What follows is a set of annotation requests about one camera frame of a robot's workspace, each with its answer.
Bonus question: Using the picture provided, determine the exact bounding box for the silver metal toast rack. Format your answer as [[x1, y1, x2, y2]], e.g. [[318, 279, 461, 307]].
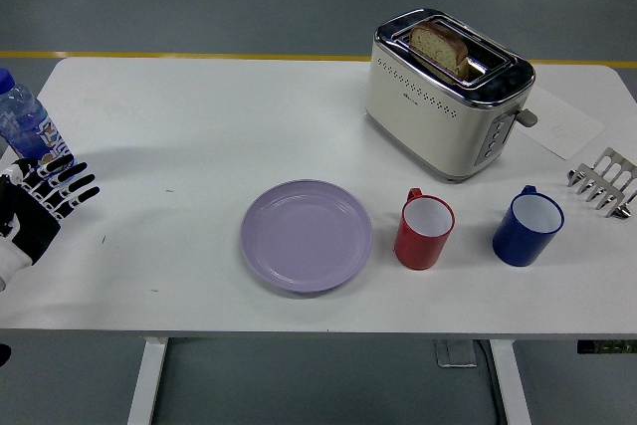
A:
[[566, 147, 637, 221]]

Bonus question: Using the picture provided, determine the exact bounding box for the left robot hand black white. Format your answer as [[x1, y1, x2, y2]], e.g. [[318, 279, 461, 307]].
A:
[[0, 154, 102, 293]]

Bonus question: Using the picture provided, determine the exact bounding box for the blue cup white inside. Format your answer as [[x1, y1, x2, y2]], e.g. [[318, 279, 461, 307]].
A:
[[492, 185, 566, 269]]

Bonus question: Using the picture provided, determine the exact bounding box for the grey control box under table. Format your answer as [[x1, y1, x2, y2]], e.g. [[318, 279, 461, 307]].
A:
[[434, 339, 480, 369]]

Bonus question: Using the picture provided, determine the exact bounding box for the white table leg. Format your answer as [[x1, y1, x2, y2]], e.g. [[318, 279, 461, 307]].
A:
[[489, 339, 533, 425], [125, 336, 169, 425]]

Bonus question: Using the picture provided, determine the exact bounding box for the red cup white inside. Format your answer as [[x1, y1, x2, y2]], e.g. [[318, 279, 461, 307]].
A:
[[393, 187, 457, 272]]

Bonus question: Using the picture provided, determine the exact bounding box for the black table height controller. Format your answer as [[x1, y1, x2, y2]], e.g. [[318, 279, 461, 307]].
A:
[[576, 339, 637, 355]]

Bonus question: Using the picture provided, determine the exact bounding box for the grey cable under table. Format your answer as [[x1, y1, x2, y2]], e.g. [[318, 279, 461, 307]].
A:
[[473, 339, 510, 425]]

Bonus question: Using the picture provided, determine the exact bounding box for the clear bottle blue label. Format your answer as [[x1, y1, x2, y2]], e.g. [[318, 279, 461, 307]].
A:
[[0, 67, 76, 170]]

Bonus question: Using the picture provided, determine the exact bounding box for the cream chrome toaster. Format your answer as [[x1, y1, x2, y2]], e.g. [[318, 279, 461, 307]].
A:
[[363, 7, 539, 184]]

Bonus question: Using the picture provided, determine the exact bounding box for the white paper sheet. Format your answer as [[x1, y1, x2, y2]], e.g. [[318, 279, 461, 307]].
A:
[[512, 85, 607, 162]]

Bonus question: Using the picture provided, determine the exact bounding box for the bread slice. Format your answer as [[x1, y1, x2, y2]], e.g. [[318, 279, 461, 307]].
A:
[[409, 20, 470, 79]]

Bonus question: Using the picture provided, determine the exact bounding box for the purple plate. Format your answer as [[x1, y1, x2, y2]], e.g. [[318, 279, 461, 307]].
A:
[[240, 178, 374, 296]]

